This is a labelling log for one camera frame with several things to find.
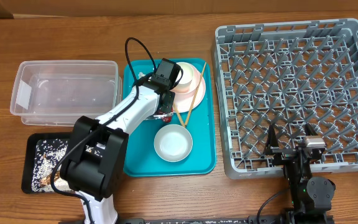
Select white napkin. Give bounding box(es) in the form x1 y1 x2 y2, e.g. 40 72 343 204
138 72 147 78

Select red snack wrapper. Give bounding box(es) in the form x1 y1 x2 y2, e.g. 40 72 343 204
146 111 173 123

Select wooden chopstick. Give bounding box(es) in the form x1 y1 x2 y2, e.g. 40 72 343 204
185 62 207 128
173 104 186 128

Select grey round bowl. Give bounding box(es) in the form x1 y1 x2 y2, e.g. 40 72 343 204
154 124 193 162

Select rice and food scraps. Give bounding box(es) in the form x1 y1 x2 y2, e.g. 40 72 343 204
30 138 96 192

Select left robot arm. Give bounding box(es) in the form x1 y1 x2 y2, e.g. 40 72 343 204
54 72 183 223

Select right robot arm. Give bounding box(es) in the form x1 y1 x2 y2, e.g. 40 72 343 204
256 123 336 223

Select clear plastic waste bin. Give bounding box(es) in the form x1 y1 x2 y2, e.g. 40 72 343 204
10 60 122 126

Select large pink plate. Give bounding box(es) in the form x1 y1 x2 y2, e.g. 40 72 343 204
174 79 206 113

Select cream paper cup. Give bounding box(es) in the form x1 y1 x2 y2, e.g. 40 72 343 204
177 62 194 88

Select small pink bowl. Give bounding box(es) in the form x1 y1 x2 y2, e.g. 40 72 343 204
172 64 201 94

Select grey plastic dish rack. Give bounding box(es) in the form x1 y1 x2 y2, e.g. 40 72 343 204
214 18 358 179

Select teal plastic serving tray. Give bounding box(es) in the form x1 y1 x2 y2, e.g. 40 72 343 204
124 58 216 177

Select black plastic tray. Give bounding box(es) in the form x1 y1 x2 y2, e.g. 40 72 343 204
21 132 70 194

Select brown cardboard backdrop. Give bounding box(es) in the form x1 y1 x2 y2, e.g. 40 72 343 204
0 0 358 18

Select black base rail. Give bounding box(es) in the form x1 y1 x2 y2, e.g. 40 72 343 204
117 215 335 224

